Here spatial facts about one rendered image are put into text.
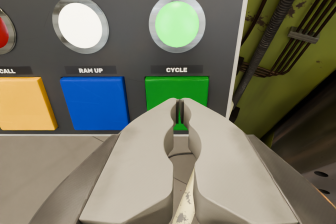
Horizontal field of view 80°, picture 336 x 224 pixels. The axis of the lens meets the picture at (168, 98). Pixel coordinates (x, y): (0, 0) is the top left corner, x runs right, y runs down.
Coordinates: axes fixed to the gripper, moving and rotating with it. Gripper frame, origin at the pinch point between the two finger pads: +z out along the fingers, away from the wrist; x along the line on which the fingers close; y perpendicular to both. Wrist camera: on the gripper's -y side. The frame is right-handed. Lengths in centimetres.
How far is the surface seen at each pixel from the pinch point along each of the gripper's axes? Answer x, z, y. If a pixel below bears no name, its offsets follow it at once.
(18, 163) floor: -94, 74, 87
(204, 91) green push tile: 3.2, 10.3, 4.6
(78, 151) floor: -59, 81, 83
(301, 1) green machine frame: 23.1, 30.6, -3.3
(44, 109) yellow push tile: -16.7, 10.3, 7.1
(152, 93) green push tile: -2.9, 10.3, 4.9
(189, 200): 3.7, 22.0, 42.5
